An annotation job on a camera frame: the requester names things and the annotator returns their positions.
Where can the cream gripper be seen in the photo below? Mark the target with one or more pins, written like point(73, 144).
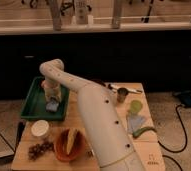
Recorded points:
point(52, 92)

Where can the blue sponge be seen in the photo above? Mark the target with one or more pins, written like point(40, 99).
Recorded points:
point(52, 106)

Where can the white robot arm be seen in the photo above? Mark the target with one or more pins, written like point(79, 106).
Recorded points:
point(110, 142)

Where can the green plastic tray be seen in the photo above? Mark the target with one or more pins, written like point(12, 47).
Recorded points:
point(35, 104)

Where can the orange fruit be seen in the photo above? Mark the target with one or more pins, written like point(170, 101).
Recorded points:
point(42, 84)

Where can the white round container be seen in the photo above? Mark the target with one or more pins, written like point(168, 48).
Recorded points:
point(40, 129)

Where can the yellow corn cob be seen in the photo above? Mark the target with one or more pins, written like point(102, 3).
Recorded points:
point(71, 139)

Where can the orange bowl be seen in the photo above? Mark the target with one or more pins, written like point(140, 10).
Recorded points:
point(77, 150)

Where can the bunch of dark grapes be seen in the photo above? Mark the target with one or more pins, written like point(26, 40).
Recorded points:
point(38, 150)

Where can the metal measuring cup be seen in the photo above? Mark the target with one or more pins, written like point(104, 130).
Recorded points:
point(122, 94)

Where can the green plastic cup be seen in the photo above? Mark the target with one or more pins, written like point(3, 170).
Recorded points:
point(135, 107)

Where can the white labelled box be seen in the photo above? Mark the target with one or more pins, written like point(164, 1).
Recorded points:
point(81, 11)

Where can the light blue cloth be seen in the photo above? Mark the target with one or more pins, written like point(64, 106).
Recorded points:
point(134, 122)

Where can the green cucumber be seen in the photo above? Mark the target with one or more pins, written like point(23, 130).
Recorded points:
point(136, 134)

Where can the dark device on floor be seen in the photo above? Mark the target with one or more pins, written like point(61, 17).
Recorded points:
point(184, 97)

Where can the black-handled kitchen utensil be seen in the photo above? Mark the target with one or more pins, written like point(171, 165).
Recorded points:
point(130, 90)

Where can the wooden post left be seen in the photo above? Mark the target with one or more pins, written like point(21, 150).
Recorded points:
point(55, 14)

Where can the wooden post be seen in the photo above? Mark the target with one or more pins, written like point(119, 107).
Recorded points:
point(55, 14)
point(116, 16)

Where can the wooden post right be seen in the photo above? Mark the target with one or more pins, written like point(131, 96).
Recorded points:
point(116, 16)

